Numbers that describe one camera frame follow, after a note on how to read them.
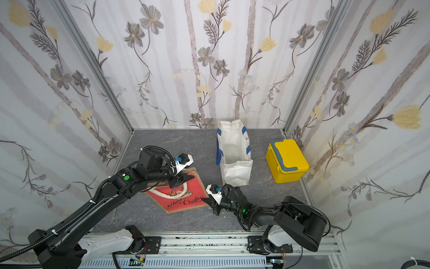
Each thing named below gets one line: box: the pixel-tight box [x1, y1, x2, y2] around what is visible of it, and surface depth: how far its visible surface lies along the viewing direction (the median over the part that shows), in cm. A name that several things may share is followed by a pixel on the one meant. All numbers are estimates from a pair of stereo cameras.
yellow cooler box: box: [265, 138, 310, 184], surface depth 91 cm
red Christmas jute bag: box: [143, 167, 210, 215], surface depth 76 cm
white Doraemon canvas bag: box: [216, 119, 254, 187], surface depth 92 cm
